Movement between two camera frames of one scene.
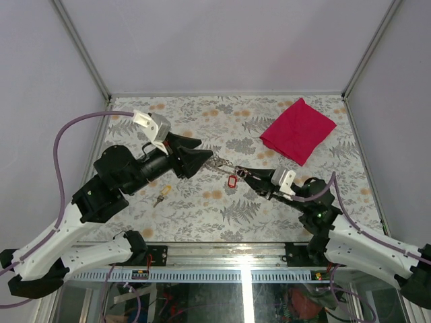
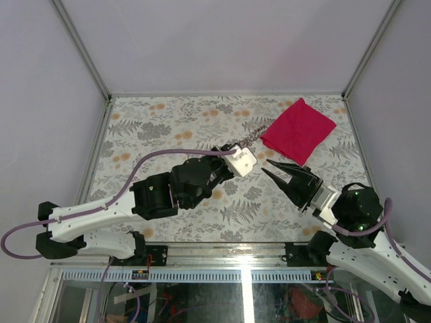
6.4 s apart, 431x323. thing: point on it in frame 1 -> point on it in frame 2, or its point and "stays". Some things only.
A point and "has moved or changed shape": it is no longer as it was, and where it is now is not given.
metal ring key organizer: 221,163 has moved or changed shape
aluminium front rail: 212,263 stays
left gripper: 184,159 -> 227,147
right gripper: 260,180 -> 302,185
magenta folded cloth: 299,132 stays
